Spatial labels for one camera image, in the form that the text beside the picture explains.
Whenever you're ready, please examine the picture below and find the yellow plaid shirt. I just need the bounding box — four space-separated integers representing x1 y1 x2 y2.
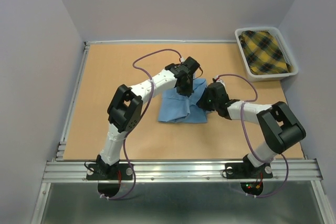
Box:
238 30 291 75

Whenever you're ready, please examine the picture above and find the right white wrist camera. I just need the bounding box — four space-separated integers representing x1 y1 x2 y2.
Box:
212 76 225 86

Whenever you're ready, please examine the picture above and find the light blue long sleeve shirt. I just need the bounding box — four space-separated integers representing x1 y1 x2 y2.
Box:
157 78 208 124

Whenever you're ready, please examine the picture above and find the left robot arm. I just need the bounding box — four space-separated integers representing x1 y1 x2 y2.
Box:
96 57 200 179

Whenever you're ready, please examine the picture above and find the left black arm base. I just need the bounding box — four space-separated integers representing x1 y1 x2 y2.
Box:
84 162 133 181

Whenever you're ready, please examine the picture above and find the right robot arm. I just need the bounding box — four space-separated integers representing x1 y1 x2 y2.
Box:
197 82 306 178

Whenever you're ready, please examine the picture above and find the aluminium mounting rail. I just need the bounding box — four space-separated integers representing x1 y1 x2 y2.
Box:
42 159 323 183

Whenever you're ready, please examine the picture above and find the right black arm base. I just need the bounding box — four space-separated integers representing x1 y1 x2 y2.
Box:
222 162 273 179

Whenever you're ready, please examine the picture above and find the white plastic basket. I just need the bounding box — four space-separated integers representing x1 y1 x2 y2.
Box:
235 27 299 82

